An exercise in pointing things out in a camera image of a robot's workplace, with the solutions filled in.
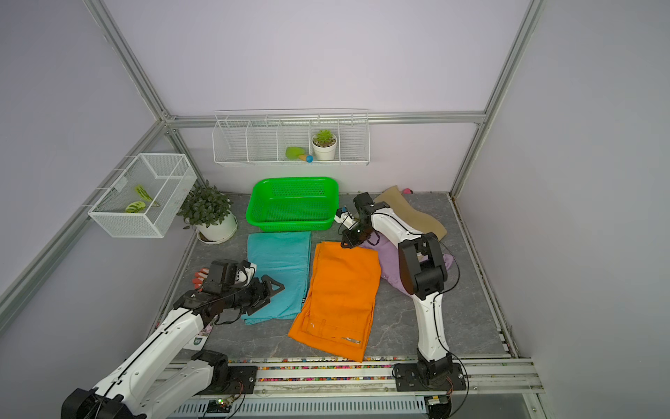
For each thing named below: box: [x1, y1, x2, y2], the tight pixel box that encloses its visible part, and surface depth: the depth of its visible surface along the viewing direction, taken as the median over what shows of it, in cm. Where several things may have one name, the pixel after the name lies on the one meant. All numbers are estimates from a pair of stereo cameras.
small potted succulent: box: [311, 129, 338, 162], surface depth 93 cm
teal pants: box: [240, 231, 312, 326], surface depth 98 cm
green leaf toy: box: [125, 184, 161, 213], surface depth 77 cm
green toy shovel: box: [285, 146, 315, 164], surface depth 101 cm
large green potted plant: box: [176, 178, 239, 245], surface depth 93 cm
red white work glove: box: [191, 267, 210, 293], surface depth 95 cm
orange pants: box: [287, 241, 382, 363], surface depth 86 cm
